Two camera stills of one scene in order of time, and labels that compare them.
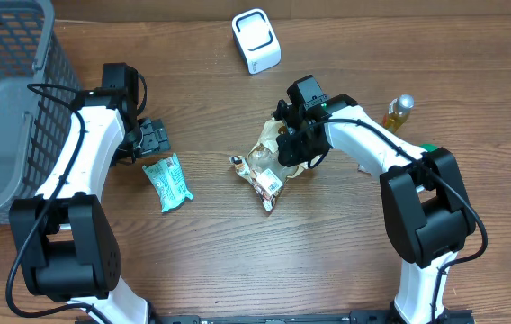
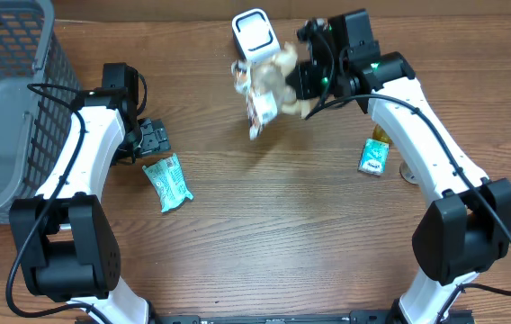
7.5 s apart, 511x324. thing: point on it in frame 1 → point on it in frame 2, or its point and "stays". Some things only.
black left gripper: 156,138 stays
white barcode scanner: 256,40 stays
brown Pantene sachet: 263,167 → 264,86
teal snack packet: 168,178 stays
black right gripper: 289,147 → 303,79
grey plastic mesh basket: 22,99 stays
